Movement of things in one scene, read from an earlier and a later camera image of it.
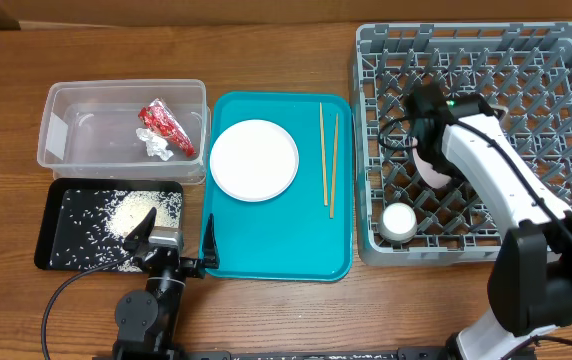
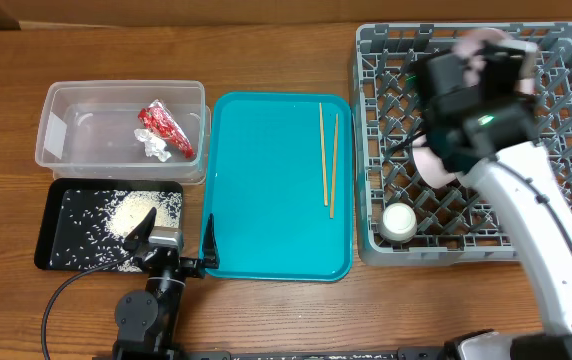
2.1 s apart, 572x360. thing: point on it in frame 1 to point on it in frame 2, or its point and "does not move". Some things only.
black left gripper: (195, 266) does not move
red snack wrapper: (158, 117) does not move
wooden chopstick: (333, 173) does not move
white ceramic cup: (398, 222) does not move
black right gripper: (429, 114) to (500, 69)
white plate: (254, 160) to (468, 49)
